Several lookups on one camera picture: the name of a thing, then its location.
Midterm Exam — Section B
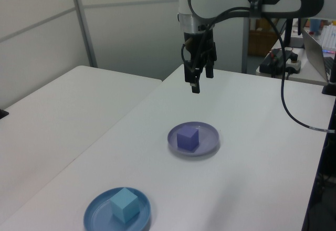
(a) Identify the emergency stop button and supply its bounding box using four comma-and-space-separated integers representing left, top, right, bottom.
287, 54, 301, 75

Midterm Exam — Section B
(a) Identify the blue plate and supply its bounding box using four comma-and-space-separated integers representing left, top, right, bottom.
83, 186, 152, 231

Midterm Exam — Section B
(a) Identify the grey partition edge post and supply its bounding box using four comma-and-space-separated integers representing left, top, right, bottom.
240, 17, 250, 74

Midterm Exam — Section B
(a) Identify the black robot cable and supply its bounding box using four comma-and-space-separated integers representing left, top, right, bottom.
193, 7, 334, 133

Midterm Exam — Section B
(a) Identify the purple cube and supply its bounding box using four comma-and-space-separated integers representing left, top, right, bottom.
176, 125, 200, 153

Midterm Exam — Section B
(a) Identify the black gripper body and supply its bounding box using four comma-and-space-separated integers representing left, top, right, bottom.
183, 29, 218, 67

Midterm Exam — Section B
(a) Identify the blue cup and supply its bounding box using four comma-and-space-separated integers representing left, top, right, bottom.
309, 18, 322, 34

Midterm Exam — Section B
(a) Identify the purple plate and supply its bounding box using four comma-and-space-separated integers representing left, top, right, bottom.
167, 121, 220, 157

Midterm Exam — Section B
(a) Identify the silver laptop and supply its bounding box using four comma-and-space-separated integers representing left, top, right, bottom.
301, 27, 336, 82

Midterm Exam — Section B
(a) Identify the light blue cube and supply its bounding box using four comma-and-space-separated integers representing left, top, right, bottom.
109, 187, 140, 224

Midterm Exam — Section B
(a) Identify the black power box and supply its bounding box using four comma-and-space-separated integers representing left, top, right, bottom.
259, 48, 299, 77

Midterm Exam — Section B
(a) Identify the black monitor stand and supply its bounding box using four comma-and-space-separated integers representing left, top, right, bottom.
282, 18, 306, 49

